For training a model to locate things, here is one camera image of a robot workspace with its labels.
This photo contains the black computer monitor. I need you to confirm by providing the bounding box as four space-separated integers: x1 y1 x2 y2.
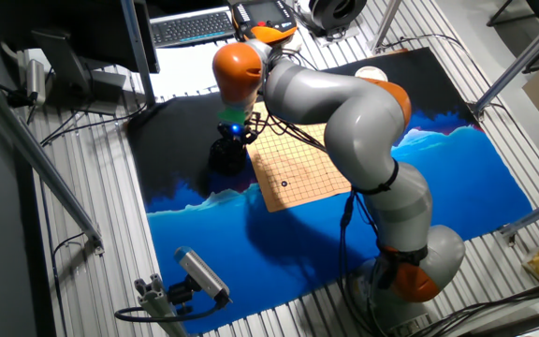
0 0 162 117

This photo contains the blue black printed mat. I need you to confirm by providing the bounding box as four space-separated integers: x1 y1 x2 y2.
126 46 535 336

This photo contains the silver cylindrical device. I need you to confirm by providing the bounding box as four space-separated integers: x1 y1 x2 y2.
24 58 48 107

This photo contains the white paper sheet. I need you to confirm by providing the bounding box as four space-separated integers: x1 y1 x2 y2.
149 39 264 102

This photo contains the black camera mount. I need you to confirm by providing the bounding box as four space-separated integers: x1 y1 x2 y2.
166 275 197 315

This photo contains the black camera cable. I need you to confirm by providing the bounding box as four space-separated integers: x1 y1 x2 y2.
113 299 224 324

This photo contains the black round drum device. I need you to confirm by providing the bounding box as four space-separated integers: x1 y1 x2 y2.
307 0 369 33

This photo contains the aluminium frame post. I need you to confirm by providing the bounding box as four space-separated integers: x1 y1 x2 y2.
371 0 402 52
118 0 157 108

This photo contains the black round stone bowl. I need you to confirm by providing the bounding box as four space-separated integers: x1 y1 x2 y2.
208 138 248 177

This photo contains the black power plug cable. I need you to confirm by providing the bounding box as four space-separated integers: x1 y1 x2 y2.
0 69 36 110

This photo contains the short aluminium extrusion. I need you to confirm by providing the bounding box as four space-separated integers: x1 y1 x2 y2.
133 273 189 337

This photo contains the white crumpled cloth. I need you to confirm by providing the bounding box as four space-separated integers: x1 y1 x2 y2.
281 32 304 53

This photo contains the white round stone bowl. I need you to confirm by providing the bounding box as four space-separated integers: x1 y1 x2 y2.
354 65 389 83

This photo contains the black floor cable bundle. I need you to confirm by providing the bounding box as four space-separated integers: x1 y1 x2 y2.
409 284 539 337

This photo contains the orange grey teach pendant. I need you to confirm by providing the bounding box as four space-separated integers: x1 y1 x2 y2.
230 0 299 47

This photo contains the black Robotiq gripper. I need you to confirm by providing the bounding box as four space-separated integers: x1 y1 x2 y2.
217 121 257 146

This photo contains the tan go board sheet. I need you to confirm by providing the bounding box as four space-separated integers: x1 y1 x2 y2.
245 100 353 214

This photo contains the aluminium frame rail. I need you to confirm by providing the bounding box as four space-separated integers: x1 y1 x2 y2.
497 191 539 241
473 2 539 116
0 69 106 256

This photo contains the grey metal base plate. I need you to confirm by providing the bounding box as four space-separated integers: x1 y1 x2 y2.
313 22 362 48

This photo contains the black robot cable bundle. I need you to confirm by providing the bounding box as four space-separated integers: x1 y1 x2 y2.
245 46 392 337

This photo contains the black flat bar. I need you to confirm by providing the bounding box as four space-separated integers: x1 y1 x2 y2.
465 320 539 337

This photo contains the silver depth camera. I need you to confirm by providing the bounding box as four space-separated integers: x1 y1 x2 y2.
173 245 232 305

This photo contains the black computer keyboard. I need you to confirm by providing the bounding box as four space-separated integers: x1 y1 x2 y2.
150 5 236 50

